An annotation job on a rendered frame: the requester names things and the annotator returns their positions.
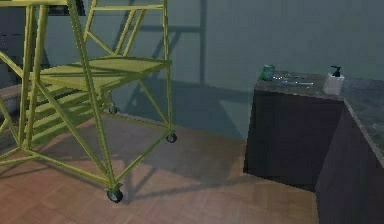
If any dark brown kitchen counter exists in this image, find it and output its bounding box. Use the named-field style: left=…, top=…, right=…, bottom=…
left=243, top=71, right=384, bottom=224

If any green cup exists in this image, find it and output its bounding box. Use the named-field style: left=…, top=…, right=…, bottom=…
left=260, top=64, right=276, bottom=82

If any yellow rolling step ladder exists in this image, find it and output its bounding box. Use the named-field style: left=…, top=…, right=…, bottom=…
left=0, top=0, right=178, bottom=204

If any silver cutlery piece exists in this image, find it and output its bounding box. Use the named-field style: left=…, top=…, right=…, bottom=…
left=281, top=80, right=315, bottom=86

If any white soap dispenser bottle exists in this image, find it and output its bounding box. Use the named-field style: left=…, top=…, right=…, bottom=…
left=323, top=65, right=345, bottom=96

